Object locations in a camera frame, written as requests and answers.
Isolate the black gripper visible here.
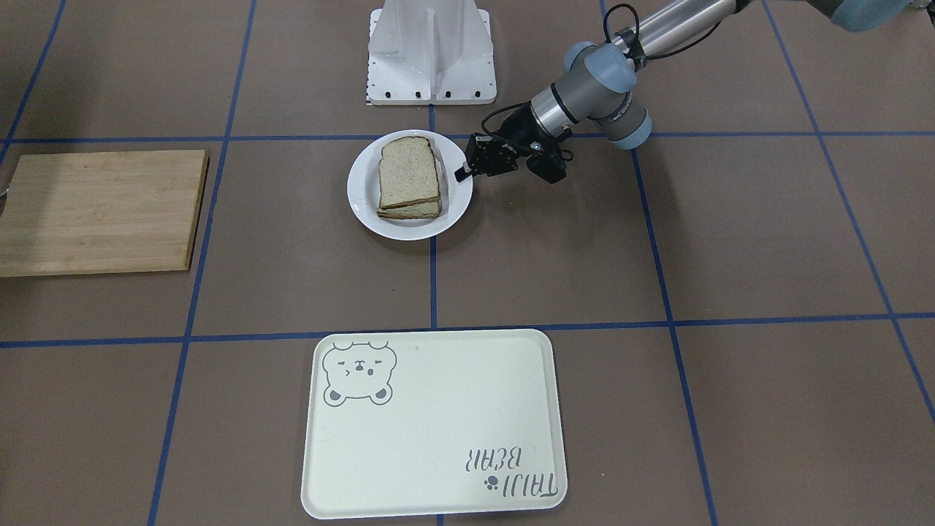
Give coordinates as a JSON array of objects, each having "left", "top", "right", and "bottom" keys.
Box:
[{"left": 454, "top": 110, "right": 574, "bottom": 183}]

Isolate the bread slice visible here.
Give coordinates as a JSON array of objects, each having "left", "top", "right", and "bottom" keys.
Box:
[
  {"left": 378, "top": 134, "right": 440, "bottom": 210},
  {"left": 378, "top": 159, "right": 441, "bottom": 219}
]

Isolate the white round plate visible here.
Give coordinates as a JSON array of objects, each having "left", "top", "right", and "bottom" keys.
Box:
[{"left": 346, "top": 129, "right": 473, "bottom": 242}]

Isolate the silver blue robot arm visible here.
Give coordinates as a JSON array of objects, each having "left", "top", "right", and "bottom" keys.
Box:
[{"left": 454, "top": 1, "right": 748, "bottom": 183}]

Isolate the cream bear serving tray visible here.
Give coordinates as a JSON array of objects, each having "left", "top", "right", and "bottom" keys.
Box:
[{"left": 300, "top": 329, "right": 568, "bottom": 520}]

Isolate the brown paper table cover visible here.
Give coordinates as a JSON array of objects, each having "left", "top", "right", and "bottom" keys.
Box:
[{"left": 2, "top": 1, "right": 933, "bottom": 525}]

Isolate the bamboo cutting board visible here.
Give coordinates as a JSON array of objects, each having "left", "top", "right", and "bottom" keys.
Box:
[{"left": 1, "top": 150, "right": 210, "bottom": 278}]

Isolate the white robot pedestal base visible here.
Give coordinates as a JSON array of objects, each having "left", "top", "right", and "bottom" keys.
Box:
[{"left": 365, "top": 1, "right": 498, "bottom": 106}]

